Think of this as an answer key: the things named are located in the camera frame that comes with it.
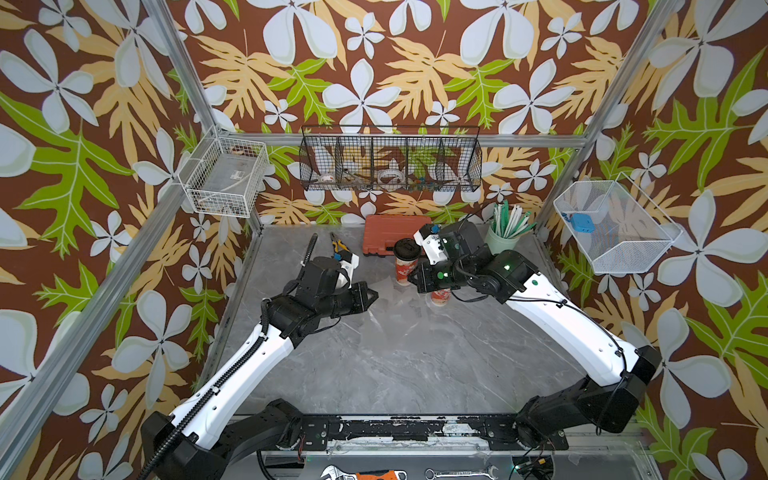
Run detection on clear plastic carrier bag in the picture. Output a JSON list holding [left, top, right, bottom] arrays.
[[358, 276, 429, 360]]

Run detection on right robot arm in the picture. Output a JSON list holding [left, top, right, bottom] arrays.
[[408, 222, 661, 447]]

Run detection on white wire basket left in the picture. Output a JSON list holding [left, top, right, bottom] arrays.
[[178, 128, 270, 219]]

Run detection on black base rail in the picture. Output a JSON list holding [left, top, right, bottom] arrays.
[[276, 414, 569, 451]]

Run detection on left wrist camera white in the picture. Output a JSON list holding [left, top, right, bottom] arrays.
[[334, 250, 359, 289]]

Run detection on red plastic tool case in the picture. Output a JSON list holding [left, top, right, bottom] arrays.
[[362, 214, 432, 256]]

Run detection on red cup black lid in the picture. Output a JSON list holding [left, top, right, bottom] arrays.
[[430, 289, 451, 307], [393, 238, 422, 286]]

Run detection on black wire basket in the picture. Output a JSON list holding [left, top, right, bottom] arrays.
[[297, 125, 483, 192]]

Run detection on yellow handled pliers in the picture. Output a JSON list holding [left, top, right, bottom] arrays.
[[330, 232, 353, 263]]

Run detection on adjustable wrench orange handle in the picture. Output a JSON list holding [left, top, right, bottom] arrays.
[[320, 465, 408, 480]]

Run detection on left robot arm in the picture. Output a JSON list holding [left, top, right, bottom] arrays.
[[139, 236, 378, 479]]

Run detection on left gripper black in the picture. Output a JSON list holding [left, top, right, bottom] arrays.
[[315, 281, 378, 320]]

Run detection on silver combination wrench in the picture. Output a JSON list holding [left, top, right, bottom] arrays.
[[424, 465, 498, 480]]

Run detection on white mesh basket right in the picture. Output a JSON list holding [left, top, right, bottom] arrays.
[[554, 174, 683, 276]]

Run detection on white green straws bundle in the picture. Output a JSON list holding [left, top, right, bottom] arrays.
[[491, 201, 536, 239]]

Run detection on blue object in basket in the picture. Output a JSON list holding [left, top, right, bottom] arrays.
[[569, 213, 595, 234]]

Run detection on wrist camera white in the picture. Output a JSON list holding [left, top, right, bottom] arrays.
[[334, 250, 359, 289], [413, 224, 448, 265]]

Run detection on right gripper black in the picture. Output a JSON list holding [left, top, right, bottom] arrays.
[[403, 262, 476, 294]]

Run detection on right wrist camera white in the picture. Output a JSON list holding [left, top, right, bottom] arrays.
[[413, 224, 448, 265]]

